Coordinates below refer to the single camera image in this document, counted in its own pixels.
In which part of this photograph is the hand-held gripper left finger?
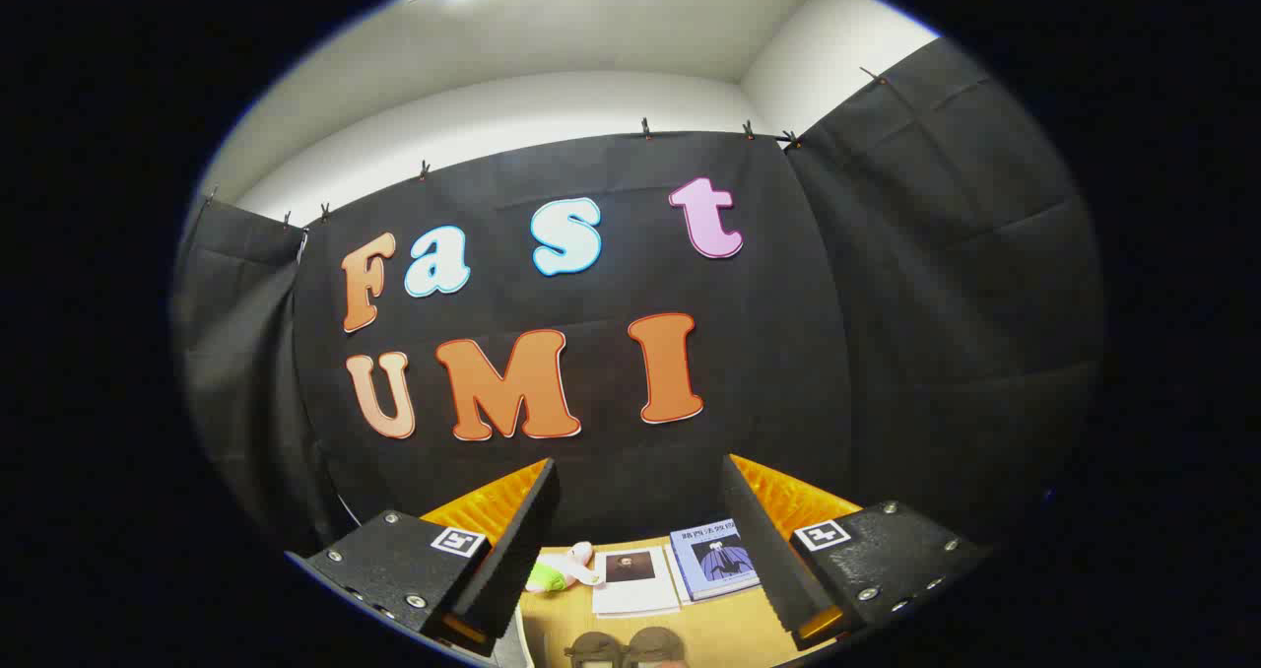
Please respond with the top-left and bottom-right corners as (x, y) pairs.
(286, 458), (561, 657)

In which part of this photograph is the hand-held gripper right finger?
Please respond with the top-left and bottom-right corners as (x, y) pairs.
(719, 453), (989, 651)

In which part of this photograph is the brown felt shoe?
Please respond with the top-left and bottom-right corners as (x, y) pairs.
(564, 632), (629, 668)
(624, 626), (688, 668)

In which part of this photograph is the light blue book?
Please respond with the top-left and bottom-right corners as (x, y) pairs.
(668, 518), (762, 602)

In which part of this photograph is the pink and green plush toy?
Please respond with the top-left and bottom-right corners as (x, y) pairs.
(525, 541), (604, 593)

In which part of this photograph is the white portrait book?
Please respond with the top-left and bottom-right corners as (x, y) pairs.
(591, 547), (683, 618)

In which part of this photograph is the black backdrop cloth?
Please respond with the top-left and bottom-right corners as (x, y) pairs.
(172, 37), (1104, 590)

